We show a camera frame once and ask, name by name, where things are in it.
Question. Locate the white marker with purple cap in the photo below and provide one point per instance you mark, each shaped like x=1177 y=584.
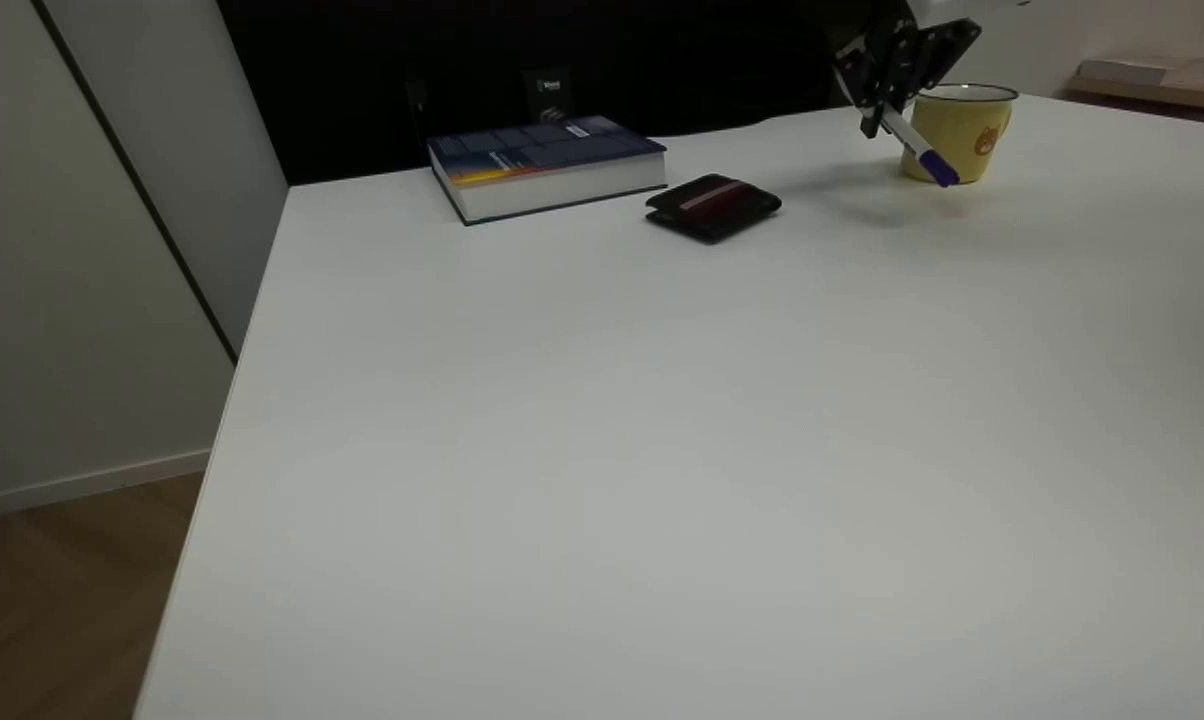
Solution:
x=922 y=148

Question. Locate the black wallet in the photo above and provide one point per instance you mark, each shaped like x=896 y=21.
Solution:
x=710 y=209

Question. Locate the wooden side table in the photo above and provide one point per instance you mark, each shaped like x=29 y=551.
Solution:
x=1154 y=84

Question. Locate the yellow enamel mug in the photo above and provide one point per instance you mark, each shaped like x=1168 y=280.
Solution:
x=965 y=120

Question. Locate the blue hardcover book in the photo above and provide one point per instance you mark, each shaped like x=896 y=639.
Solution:
x=540 y=166

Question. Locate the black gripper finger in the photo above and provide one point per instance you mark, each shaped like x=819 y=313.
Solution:
x=934 y=58
x=864 y=67

